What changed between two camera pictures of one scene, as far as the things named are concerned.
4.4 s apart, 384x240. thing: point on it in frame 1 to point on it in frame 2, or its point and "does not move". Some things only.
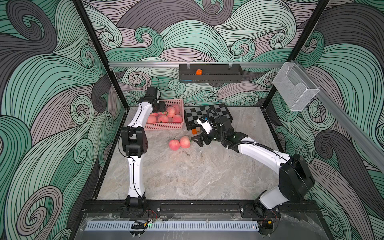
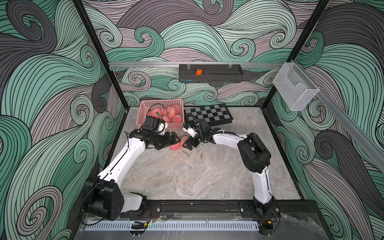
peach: [177, 109] does not move
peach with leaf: [171, 111] does not move
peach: [174, 144] does not move
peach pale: [184, 142] does not move
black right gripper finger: [199, 139] to [189, 145]
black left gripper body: [160, 107] to [159, 140]
